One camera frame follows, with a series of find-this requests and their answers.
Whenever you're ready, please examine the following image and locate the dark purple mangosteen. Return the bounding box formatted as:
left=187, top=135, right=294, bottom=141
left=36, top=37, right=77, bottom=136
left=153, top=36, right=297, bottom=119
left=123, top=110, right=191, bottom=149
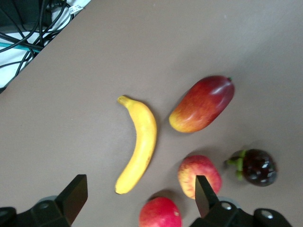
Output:
left=224, top=148, right=278, bottom=188

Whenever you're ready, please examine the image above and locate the small red-yellow apple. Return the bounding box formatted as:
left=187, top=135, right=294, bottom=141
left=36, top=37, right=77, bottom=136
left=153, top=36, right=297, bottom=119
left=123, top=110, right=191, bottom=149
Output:
left=177, top=155, right=223, bottom=201

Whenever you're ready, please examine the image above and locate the red-yellow mango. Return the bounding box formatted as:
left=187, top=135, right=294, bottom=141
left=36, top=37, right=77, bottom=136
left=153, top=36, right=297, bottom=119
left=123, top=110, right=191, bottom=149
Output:
left=168, top=75, right=236, bottom=134

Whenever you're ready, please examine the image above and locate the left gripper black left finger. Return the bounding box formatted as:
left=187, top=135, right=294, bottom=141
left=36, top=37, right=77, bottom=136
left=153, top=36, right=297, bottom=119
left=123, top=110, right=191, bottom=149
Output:
left=0, top=174, right=89, bottom=227

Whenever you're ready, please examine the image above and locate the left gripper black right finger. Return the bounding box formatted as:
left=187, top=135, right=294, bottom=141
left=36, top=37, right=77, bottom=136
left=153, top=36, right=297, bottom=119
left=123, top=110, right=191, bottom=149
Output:
left=190, top=175, right=294, bottom=227

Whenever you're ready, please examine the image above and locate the yellow banana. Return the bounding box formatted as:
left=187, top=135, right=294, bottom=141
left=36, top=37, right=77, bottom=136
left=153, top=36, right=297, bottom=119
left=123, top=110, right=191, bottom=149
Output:
left=115, top=95, right=158, bottom=195

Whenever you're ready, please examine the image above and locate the white cable label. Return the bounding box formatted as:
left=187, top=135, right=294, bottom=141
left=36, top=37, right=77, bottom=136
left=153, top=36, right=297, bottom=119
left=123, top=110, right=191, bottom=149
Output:
left=68, top=4, right=84, bottom=15

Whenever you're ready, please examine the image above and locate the teal cable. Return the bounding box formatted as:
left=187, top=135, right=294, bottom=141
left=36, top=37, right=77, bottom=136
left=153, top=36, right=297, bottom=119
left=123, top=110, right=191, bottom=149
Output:
left=0, top=41, right=42, bottom=54

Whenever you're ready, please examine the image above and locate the black cable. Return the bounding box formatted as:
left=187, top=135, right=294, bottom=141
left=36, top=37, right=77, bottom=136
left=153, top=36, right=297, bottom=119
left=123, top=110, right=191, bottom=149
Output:
left=0, top=0, right=71, bottom=52
left=39, top=0, right=47, bottom=50

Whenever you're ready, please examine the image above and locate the red apple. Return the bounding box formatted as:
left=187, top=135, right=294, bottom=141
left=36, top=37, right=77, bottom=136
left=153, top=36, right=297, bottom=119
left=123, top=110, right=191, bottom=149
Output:
left=138, top=197, right=183, bottom=227

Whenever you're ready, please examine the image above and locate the dark device box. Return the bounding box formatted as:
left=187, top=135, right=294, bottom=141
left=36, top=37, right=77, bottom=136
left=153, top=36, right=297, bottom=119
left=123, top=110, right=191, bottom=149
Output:
left=0, top=0, right=54, bottom=28

